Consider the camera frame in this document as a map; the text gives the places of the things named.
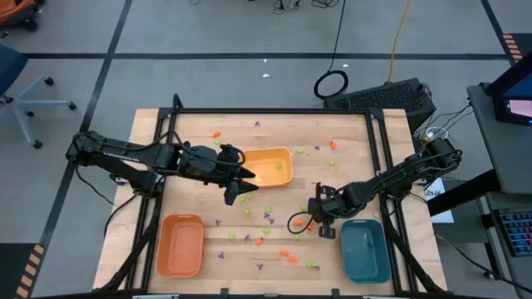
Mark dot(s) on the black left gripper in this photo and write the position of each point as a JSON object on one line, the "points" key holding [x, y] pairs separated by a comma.
{"points": [[203, 162]]}

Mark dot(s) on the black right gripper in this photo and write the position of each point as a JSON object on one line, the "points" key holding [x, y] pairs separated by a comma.
{"points": [[332, 205]]}

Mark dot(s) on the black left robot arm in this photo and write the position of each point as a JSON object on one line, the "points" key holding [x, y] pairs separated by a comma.
{"points": [[124, 154]]}

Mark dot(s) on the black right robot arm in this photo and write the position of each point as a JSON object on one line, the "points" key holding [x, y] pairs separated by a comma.
{"points": [[399, 174]]}

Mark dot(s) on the yellow plastic bin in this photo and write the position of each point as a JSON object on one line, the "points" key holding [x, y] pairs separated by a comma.
{"points": [[270, 174]]}

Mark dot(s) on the teal plastic bin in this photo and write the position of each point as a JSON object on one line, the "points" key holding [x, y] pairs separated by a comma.
{"points": [[357, 261]]}

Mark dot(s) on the orange plastic bin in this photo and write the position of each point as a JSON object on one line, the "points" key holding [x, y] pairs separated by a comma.
{"points": [[180, 245]]}

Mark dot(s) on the white paper sheet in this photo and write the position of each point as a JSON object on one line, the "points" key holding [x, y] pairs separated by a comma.
{"points": [[440, 212]]}

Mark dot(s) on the black computer tower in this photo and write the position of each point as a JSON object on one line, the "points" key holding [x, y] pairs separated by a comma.
{"points": [[382, 97]]}

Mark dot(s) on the black desk leg beam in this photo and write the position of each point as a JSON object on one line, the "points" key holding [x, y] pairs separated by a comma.
{"points": [[461, 193]]}

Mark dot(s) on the grey side desk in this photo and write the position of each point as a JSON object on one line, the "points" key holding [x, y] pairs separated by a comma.
{"points": [[498, 158]]}

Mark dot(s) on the backlit computer keyboard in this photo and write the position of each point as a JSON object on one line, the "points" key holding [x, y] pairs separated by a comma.
{"points": [[517, 230]]}

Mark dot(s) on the grey keyboard desk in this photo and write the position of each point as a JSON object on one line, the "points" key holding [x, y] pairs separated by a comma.
{"points": [[519, 270]]}

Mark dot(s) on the black computer monitor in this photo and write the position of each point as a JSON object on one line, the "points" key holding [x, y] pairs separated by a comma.
{"points": [[515, 106]]}

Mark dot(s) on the black orange striped floor plate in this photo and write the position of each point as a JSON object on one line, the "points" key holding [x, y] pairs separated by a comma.
{"points": [[31, 270], [513, 45]]}

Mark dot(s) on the blue office chair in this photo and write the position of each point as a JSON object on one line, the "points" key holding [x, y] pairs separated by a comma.
{"points": [[8, 66]]}

